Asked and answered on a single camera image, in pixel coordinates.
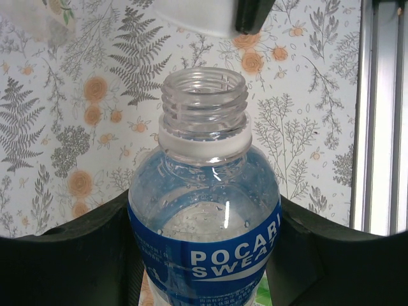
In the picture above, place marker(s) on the clear Pocari Sweat bottle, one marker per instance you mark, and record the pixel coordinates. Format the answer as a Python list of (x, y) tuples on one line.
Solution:
[(204, 197)]

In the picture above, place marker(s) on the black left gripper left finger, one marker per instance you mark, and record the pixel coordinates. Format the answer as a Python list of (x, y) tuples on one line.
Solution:
[(63, 271)]

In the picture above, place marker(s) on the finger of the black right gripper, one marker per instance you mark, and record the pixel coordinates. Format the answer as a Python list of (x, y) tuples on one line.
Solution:
[(255, 14)]

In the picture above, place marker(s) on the long slotted aluminium rail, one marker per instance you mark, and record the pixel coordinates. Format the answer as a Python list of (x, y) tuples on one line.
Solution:
[(379, 127)]

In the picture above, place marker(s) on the green plastic packet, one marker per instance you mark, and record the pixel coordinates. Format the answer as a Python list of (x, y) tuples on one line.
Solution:
[(263, 293)]

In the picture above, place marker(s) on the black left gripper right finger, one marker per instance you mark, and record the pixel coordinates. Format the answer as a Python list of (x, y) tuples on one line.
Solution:
[(344, 271)]

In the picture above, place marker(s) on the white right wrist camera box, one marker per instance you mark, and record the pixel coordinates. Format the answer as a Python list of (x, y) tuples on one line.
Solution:
[(191, 12)]

